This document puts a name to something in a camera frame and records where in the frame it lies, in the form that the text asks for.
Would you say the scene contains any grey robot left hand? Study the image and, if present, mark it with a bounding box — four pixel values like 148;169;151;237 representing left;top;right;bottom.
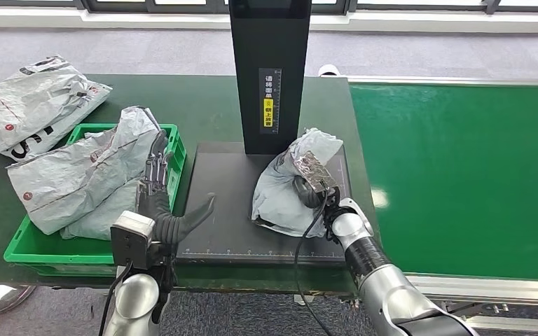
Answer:
137;129;217;246

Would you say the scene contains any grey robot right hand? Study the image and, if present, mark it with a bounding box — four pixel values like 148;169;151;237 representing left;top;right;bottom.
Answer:
292;176;343;211

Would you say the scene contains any grey parcel bag dark stain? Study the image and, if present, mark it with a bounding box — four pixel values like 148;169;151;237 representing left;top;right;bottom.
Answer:
250;127;344;239

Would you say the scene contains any plump grey parcel bag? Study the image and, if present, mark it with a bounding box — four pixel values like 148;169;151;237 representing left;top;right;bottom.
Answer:
60;178;142;241

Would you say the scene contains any grey parcel bag red smear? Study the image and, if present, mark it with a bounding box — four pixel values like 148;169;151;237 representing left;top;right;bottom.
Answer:
6;106;168;235

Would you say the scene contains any black inbound scanner machine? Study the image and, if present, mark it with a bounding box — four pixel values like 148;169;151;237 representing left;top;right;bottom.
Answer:
174;0;360;269

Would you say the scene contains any green conveyor belt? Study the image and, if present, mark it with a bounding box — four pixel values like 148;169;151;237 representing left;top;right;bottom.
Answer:
348;83;538;281

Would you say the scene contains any black yellow scanner label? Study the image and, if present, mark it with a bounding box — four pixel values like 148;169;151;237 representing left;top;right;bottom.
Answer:
258;68;282;135

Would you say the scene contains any green plastic crate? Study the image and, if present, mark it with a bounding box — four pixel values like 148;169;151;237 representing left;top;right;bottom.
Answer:
3;122;187;278

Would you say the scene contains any white round roller cap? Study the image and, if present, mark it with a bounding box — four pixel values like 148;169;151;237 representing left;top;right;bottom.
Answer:
317;64;343;78

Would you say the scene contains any white bag black lettering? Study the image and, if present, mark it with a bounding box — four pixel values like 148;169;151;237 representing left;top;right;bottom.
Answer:
1;83;113;163

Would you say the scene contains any round chrome stand base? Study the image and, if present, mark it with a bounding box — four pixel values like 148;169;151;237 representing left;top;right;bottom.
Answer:
0;283;38;315

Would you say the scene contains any white printed courier bag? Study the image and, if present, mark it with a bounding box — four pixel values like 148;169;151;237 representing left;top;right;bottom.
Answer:
0;56;89;159

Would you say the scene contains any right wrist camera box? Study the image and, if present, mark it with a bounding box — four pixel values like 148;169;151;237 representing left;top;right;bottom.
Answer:
293;150;340;193

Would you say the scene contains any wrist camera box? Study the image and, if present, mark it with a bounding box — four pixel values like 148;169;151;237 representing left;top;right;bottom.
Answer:
110;211;156;271
293;150;340;193

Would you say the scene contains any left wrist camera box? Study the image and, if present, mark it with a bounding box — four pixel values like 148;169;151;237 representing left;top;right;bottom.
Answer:
110;211;156;271

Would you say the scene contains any black right camera cable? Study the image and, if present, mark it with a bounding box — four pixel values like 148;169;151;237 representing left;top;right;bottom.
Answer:
293;190;335;336

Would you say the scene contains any dark window frame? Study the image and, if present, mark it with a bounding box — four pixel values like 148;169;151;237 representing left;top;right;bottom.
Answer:
0;0;538;15

